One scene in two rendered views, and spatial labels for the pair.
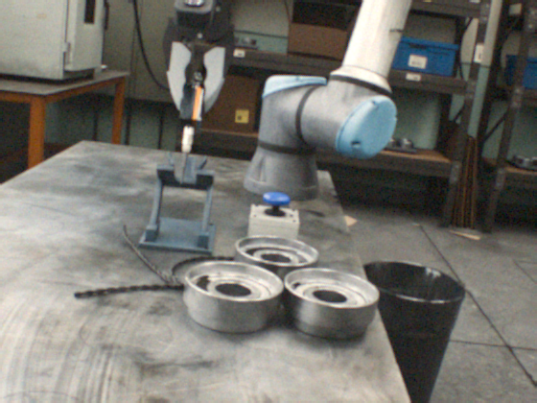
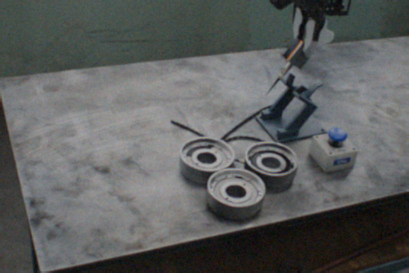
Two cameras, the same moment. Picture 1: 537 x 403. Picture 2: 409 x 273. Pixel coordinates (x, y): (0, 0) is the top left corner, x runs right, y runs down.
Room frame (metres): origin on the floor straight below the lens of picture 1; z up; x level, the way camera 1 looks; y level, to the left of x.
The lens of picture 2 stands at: (0.21, -0.88, 1.59)
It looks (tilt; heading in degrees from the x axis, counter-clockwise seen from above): 34 degrees down; 59
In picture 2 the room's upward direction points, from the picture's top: 9 degrees clockwise
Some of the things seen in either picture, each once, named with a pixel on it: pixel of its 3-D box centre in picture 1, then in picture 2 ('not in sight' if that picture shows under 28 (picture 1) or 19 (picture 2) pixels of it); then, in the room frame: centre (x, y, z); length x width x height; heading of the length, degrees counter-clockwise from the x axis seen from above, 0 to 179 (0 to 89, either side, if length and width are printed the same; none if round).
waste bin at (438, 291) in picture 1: (399, 340); not in sight; (1.83, -0.53, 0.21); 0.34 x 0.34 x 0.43
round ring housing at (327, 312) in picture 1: (328, 302); (235, 195); (0.64, -0.10, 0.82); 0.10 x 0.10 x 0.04
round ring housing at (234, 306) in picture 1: (232, 296); (206, 161); (0.63, 0.01, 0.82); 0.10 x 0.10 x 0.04
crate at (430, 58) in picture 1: (411, 55); not in sight; (4.34, -0.95, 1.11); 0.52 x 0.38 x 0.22; 89
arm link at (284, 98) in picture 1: (294, 108); not in sight; (1.23, -0.06, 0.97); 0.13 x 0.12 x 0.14; 47
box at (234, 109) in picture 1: (229, 101); not in sight; (4.33, 0.24, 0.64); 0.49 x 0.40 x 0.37; 94
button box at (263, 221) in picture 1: (273, 225); (335, 150); (0.90, -0.04, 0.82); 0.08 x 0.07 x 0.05; 179
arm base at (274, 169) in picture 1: (284, 166); not in sight; (1.23, -0.05, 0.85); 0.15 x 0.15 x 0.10
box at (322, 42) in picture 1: (316, 29); not in sight; (4.34, -0.28, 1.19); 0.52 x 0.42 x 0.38; 89
